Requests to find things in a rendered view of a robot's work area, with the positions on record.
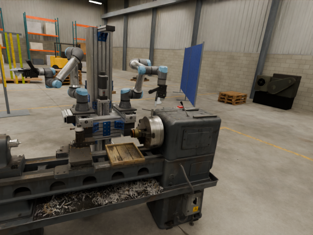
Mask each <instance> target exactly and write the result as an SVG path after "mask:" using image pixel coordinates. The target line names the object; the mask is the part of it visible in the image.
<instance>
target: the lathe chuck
mask: <svg viewBox="0 0 313 235"><path fill-rule="evenodd" d="M150 117H151V116H144V117H143V118H144V123H145V128H146V130H141V131H147V132H149V133H151V134H153V133H154V134H155V137H154V138H146V137H145V140H144V144H143V146H144V147H145V148H146V149H150V148H157V147H158V146H159V143H160V139H161V130H160V125H159V121H158V119H157V118H156V117H155V116H152V117H153V118H150ZM154 145H156V146H155V147H153V146H154Z"/></svg>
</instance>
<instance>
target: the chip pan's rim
mask: <svg viewBox="0 0 313 235"><path fill-rule="evenodd" d="M209 177H210V180H205V181H201V182H197V183H192V184H191V185H194V184H198V185H194V186H192V187H193V189H194V191H196V190H200V189H205V188H209V187H214V186H216V185H217V182H218V181H219V179H218V178H217V177H216V176H214V175H213V174H212V173H211V172H209ZM211 180H212V181H213V182H209V183H203V182H208V181H211ZM199 183H203V184H199ZM186 186H189V184H188V185H183V186H179V187H173V188H169V189H163V191H167V190H170V191H167V192H163V193H159V194H153V195H149V196H145V197H141V198H136V199H132V200H126V201H122V202H118V203H112V204H108V205H104V206H100V207H95V208H91V209H86V210H82V211H78V212H73V213H69V214H64V215H59V216H55V217H50V218H45V219H41V220H37V221H32V222H28V223H24V224H20V225H15V226H11V227H7V228H1V229H0V235H12V234H16V233H20V232H24V231H28V230H32V229H36V228H42V227H45V226H49V225H54V224H57V223H62V222H66V221H71V220H75V219H79V218H83V217H87V216H91V215H95V214H100V213H104V212H108V211H112V210H117V209H121V208H124V207H130V206H133V205H138V204H142V203H146V202H150V201H154V200H159V199H163V198H167V197H171V196H175V195H179V194H184V193H188V192H192V189H191V187H186ZM182 187H183V188H182ZM36 201H37V198H35V203H34V208H33V212H32V214H31V215H30V216H28V217H24V218H19V219H15V220H10V221H5V222H0V225H1V224H6V223H10V222H15V221H20V220H25V219H29V218H31V217H32V216H33V215H34V209H35V205H36Z"/></svg>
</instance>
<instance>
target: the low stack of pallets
mask: <svg viewBox="0 0 313 235"><path fill-rule="evenodd" d="M242 95H244V96H242ZM242 98H243V99H242ZM246 99H247V94H245V93H239V92H234V91H227V92H220V93H219V97H218V102H222V101H224V103H232V105H238V104H244V103H246ZM241 101H243V102H242V103H241ZM236 102H237V104H236Z"/></svg>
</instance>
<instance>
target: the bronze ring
mask: <svg viewBox="0 0 313 235"><path fill-rule="evenodd" d="M140 131H141V130H139V129H137V128H136V129H133V130H130V136H131V138H139V132H140Z"/></svg>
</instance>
